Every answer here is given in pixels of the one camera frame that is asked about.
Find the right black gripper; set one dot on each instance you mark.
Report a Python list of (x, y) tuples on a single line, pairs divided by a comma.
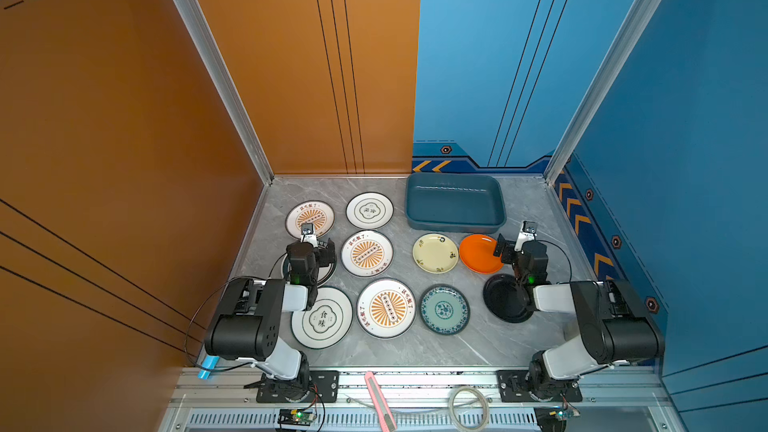
[(507, 252)]

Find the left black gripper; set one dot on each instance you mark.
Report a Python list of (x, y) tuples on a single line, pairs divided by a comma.
[(324, 251)]

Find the sunburst plate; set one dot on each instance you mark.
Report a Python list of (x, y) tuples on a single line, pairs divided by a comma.
[(367, 253), (320, 214), (386, 308)]

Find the white flower plate back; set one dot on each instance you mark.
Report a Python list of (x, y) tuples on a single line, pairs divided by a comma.
[(369, 210)]

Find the cream yellow plate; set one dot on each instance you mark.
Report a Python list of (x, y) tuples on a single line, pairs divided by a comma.
[(435, 253)]

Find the white green-rimmed plate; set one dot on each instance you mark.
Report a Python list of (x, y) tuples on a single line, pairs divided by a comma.
[(324, 273)]

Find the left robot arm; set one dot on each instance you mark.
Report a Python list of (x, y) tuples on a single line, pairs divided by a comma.
[(246, 322)]

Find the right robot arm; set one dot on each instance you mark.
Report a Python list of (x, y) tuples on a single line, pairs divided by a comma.
[(613, 324)]

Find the teal plastic bin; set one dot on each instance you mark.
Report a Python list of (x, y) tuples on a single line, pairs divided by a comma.
[(449, 202)]

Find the black plate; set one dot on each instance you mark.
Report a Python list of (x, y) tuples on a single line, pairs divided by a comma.
[(507, 299)]

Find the orange plate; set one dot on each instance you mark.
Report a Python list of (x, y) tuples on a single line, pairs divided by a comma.
[(476, 253)]

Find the large white flower plate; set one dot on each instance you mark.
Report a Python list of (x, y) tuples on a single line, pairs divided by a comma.
[(326, 323)]

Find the sunburst plate front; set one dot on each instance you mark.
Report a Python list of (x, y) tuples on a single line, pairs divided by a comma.
[(386, 308)]

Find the teal patterned plate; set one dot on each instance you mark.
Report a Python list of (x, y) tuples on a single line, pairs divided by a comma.
[(444, 310)]

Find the blue cylindrical tube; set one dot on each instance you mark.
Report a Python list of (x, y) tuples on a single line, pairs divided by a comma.
[(207, 367)]

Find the right circuit board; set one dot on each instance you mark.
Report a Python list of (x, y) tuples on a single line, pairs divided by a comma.
[(555, 419)]

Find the circuit board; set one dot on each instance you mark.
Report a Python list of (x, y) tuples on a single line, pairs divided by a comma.
[(296, 420), (555, 419)]

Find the left circuit board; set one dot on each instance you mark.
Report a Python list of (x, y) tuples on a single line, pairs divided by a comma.
[(296, 420)]

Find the pink utility knife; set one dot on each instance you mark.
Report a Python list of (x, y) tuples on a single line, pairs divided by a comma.
[(385, 417)]

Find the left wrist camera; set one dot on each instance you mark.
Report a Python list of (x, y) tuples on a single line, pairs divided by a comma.
[(308, 234)]

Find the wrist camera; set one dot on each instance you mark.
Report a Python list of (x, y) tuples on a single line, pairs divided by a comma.
[(308, 234), (527, 233)]

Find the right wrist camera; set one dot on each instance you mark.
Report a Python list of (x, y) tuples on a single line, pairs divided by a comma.
[(527, 233)]

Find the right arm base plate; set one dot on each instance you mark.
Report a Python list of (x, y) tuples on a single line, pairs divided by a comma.
[(522, 386)]

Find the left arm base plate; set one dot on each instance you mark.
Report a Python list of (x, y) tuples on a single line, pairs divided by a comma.
[(322, 385)]

